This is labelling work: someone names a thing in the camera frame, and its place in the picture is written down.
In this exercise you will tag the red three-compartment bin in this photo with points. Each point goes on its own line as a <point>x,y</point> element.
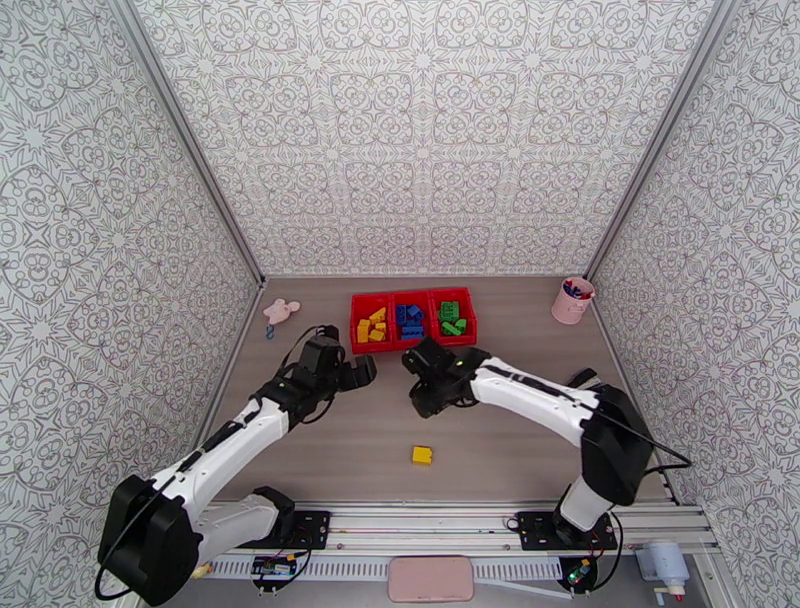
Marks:
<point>391,341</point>

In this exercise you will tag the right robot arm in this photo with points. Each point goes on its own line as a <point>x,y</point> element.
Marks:
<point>612,450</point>

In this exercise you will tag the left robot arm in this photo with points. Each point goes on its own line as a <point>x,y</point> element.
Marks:
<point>206,462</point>

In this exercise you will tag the pink cup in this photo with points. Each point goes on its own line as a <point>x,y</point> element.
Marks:
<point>570,309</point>

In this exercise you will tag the blue marker pen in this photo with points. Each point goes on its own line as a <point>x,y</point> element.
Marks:
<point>567,287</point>

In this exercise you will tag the red marker pen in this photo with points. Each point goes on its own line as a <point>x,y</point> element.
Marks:
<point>582,294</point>

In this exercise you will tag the small circuit board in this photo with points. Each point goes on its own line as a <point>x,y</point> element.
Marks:
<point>275,567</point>
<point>578,572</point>

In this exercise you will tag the pink rectangular case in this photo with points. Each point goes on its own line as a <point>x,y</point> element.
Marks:
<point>430,579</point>

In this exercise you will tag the yellow duck toy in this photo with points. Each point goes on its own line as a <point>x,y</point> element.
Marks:
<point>202,570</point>

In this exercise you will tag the white plastic device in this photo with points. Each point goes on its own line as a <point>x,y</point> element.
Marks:
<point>662,559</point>

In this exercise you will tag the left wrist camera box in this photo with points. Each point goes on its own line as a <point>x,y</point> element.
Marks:
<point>322,353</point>

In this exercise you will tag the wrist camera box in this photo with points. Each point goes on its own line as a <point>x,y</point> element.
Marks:
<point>430,357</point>
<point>322,353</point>

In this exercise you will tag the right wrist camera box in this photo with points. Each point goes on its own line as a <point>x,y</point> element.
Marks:
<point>430,357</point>

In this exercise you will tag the aluminium table side rail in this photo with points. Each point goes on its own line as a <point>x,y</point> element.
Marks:
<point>609,337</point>
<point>240,337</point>

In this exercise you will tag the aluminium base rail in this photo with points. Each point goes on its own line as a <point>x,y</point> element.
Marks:
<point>425,525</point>

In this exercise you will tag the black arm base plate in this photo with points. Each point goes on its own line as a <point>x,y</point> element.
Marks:
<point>534,531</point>
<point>312,528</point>

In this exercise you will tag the aluminium frame post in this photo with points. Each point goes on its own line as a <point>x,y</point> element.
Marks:
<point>215,187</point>
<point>630,187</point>

